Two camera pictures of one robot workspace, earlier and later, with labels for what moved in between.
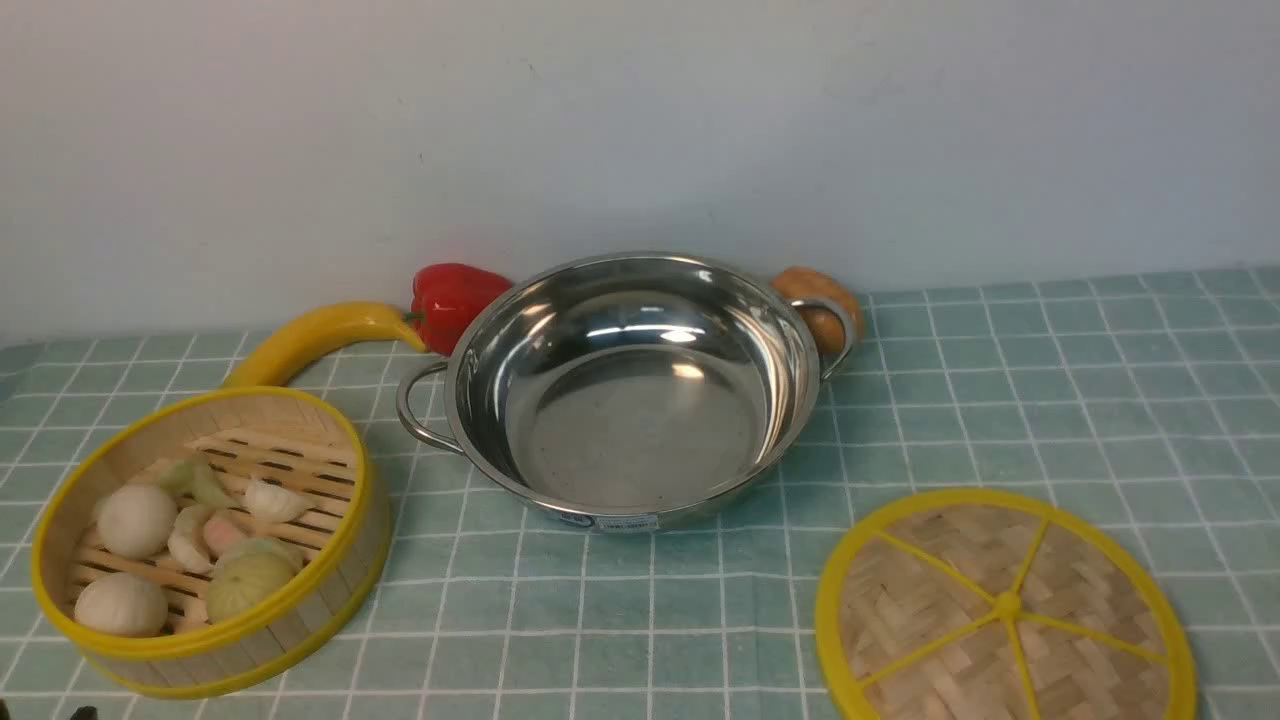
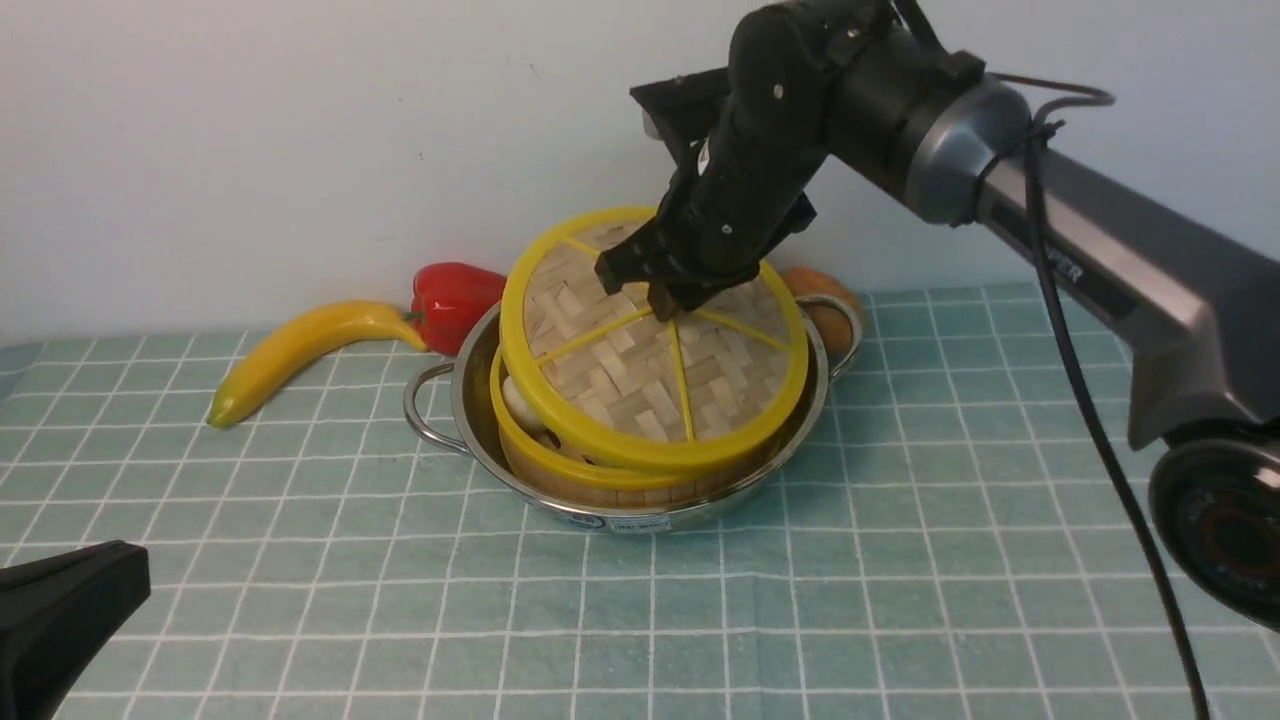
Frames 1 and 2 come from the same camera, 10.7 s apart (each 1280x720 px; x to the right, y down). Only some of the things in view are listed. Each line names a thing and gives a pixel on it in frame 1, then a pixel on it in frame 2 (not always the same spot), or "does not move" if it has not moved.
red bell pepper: x=449 y=297 does not move
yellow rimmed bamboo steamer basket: x=212 y=543 to x=551 y=468
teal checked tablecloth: x=1148 y=399 does not move
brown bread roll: x=801 y=282 does not move
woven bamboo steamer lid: x=984 y=604 to x=603 y=375
